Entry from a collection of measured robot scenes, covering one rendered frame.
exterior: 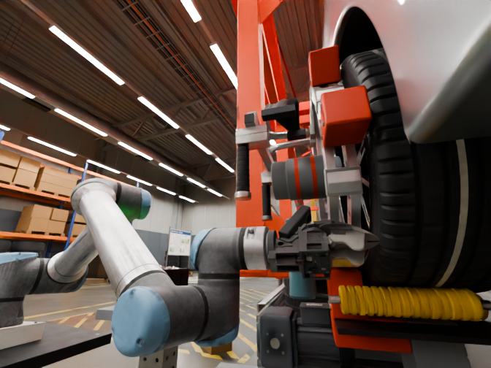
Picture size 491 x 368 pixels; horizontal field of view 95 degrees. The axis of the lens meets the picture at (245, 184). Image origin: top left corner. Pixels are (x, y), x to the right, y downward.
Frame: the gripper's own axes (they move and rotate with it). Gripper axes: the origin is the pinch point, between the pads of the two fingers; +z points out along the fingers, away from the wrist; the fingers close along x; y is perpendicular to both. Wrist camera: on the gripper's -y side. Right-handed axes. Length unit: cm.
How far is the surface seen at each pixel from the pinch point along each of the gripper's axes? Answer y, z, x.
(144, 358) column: 2, -76, -53
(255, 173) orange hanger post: -75, -38, -15
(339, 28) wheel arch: -49, 3, 41
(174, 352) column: -4, -68, -58
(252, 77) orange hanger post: -124, -39, 33
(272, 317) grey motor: -14, -28, -48
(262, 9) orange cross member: -180, -32, 79
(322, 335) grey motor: -12, -11, -53
